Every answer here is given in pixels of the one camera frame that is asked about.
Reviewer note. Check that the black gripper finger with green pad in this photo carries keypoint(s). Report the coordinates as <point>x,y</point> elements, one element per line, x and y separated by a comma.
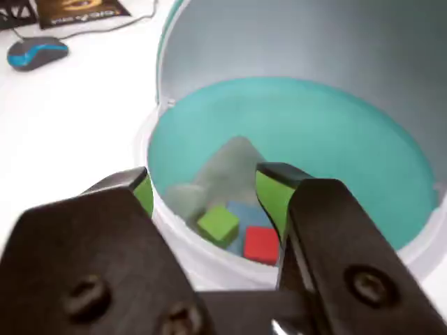
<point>77,251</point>
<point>342,244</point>

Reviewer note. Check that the red lego block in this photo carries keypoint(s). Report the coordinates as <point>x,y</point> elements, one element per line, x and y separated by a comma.
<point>261,243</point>

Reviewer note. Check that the blue lego block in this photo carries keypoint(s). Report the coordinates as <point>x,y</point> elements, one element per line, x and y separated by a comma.
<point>248,213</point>

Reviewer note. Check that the teal whale-shaped bin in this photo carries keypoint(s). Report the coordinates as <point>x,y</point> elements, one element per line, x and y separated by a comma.
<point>314,122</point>

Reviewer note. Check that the green lego block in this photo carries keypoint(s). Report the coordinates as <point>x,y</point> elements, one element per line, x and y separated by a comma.
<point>218,225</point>

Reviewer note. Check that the grey crumpled cloth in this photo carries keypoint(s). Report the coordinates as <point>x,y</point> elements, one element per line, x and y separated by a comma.
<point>227,171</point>

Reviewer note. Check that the grey and blue computer mouse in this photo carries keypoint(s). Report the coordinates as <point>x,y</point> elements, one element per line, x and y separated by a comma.
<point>36,54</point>

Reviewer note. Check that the black box with gold print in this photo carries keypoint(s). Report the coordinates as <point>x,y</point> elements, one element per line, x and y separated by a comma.
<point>80,12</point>

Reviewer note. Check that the black lattice stand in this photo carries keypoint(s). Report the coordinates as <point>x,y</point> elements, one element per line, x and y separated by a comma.
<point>15,12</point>

